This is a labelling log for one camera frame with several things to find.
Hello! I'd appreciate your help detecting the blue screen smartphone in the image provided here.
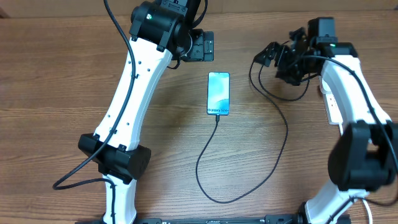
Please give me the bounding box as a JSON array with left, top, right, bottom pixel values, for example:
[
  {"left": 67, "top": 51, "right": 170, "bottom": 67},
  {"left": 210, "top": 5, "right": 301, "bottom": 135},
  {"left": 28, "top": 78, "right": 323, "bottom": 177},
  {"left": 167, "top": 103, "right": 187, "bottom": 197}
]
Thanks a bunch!
[{"left": 206, "top": 72, "right": 230, "bottom": 116}]

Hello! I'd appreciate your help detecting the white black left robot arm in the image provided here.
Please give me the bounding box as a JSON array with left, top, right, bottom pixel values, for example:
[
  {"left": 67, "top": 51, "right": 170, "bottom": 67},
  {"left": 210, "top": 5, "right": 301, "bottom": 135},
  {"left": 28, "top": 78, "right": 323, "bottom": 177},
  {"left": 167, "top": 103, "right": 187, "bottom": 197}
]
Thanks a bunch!
[{"left": 78, "top": 0, "right": 214, "bottom": 223}]

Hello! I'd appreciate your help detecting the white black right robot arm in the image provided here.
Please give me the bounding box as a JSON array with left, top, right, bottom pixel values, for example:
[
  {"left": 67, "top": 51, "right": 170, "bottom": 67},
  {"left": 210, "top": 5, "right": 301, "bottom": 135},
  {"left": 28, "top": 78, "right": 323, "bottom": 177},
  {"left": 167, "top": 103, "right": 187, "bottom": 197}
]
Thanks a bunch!
[{"left": 253, "top": 17, "right": 397, "bottom": 223}]

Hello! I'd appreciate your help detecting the white power strip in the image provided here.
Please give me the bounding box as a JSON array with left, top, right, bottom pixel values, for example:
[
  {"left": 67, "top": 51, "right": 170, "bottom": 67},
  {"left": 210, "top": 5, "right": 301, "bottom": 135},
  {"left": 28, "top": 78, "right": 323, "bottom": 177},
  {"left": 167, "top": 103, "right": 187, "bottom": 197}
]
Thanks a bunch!
[{"left": 319, "top": 77, "right": 343, "bottom": 125}]

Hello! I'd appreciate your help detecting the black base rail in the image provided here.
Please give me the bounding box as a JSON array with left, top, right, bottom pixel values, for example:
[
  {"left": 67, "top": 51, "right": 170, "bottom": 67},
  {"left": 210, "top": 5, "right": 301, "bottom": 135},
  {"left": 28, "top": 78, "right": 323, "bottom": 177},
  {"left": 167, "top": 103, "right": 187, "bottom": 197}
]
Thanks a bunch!
[{"left": 74, "top": 213, "right": 352, "bottom": 224}]

